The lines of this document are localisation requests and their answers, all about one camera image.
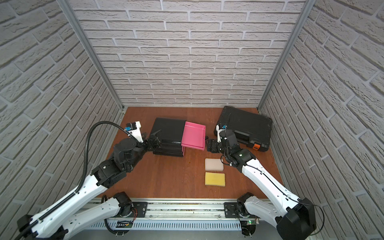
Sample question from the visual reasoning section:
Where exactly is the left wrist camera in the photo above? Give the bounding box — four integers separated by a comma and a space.
125, 121, 144, 143

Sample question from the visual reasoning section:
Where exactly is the pink top drawer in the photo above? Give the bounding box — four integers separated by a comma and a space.
181, 122, 206, 151

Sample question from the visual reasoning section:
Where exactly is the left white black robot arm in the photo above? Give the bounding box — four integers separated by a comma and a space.
16, 127, 161, 240

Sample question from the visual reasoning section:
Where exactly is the right aluminium corner post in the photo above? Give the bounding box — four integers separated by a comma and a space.
257, 0, 316, 110

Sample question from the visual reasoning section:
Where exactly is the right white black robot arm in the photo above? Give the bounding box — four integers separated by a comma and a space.
206, 130, 317, 240

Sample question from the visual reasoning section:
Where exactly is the black plastic tool case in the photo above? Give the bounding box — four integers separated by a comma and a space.
217, 106, 273, 152

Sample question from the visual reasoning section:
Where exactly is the left aluminium corner post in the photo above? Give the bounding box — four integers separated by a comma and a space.
58, 0, 125, 111

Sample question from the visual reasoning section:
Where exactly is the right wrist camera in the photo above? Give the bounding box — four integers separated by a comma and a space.
216, 125, 227, 143

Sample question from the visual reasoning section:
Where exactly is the aluminium corner post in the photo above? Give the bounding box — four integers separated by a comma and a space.
257, 0, 316, 110
58, 0, 125, 111

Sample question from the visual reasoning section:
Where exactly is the yellow sponge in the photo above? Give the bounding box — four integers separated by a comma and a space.
205, 172, 226, 187

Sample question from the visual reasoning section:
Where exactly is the right thin black cable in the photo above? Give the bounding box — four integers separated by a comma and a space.
299, 200, 326, 237

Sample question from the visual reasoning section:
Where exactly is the black drawer cabinet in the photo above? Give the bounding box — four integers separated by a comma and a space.
151, 118, 186, 158

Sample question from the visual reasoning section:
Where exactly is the beige sponge pad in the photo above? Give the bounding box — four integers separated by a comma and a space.
205, 158, 224, 172

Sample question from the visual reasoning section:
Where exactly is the left black corrugated cable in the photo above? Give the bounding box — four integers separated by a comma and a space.
14, 120, 133, 240

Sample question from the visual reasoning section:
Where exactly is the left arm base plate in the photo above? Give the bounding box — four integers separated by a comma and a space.
127, 202, 149, 219

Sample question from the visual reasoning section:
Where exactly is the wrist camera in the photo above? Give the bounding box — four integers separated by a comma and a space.
216, 125, 227, 143
125, 121, 144, 143

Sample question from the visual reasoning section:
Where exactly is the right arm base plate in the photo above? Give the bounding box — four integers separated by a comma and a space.
224, 202, 259, 219

